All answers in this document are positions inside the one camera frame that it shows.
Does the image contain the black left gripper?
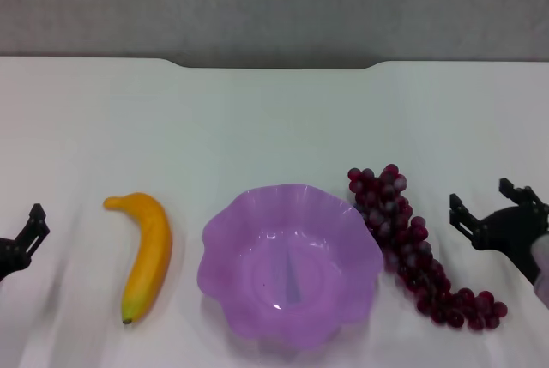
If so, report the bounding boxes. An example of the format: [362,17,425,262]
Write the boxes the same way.
[0,203,51,281]

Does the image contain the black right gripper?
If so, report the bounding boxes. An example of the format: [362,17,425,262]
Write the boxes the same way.
[449,177,549,286]

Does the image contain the yellow banana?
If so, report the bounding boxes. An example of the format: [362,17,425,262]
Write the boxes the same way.
[102,191,173,325]

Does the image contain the dark red grape bunch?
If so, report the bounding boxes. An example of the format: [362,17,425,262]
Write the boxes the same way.
[347,163,509,331]

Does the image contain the purple scalloped plastic bowl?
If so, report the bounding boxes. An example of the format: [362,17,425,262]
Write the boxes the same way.
[196,184,385,350]

